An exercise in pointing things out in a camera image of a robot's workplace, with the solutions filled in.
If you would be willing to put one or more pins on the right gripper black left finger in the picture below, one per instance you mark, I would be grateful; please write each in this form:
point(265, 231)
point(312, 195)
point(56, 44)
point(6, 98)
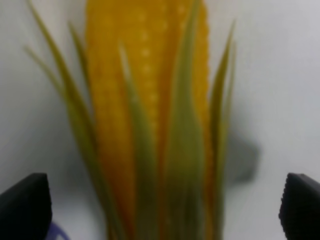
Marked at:
point(26, 209)

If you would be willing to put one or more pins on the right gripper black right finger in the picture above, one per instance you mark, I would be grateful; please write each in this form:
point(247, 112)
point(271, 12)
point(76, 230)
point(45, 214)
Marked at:
point(299, 212)

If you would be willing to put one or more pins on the yellow corn with green husk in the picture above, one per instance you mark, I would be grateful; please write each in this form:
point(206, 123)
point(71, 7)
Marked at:
point(155, 148)

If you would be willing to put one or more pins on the purple round object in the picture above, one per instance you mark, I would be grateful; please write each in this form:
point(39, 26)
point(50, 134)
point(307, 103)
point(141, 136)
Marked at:
point(55, 232)

